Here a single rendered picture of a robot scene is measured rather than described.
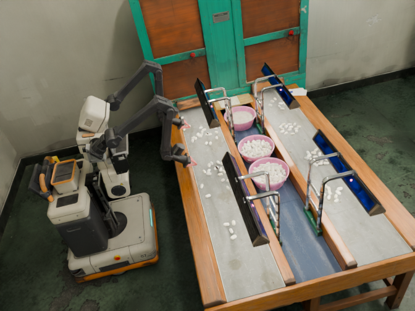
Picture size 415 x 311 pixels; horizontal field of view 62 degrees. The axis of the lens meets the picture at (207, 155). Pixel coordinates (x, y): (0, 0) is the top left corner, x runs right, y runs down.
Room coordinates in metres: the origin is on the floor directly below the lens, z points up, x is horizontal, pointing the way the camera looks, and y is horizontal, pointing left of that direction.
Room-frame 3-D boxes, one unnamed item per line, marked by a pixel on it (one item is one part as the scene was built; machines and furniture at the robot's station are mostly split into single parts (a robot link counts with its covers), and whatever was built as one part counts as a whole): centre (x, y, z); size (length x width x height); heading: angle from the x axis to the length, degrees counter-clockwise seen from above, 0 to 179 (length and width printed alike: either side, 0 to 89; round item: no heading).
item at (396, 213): (1.81, -0.92, 0.67); 1.81 x 0.12 x 0.19; 5
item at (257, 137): (1.93, -0.36, 0.72); 0.27 x 0.27 x 0.10
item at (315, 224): (1.25, -0.62, 0.90); 0.20 x 0.19 x 0.45; 5
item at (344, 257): (1.78, -0.54, 0.71); 1.81 x 0.05 x 0.11; 5
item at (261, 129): (2.21, -0.54, 0.90); 0.20 x 0.19 x 0.45; 5
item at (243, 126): (2.37, -0.33, 0.72); 0.27 x 0.27 x 0.10
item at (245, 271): (1.74, -0.04, 0.73); 1.81 x 0.30 x 0.02; 5
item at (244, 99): (2.59, -0.31, 0.77); 0.33 x 0.15 x 0.01; 95
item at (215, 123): (2.18, -0.06, 1.08); 0.62 x 0.08 x 0.07; 5
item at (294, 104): (2.23, -0.62, 1.08); 0.62 x 0.08 x 0.07; 5
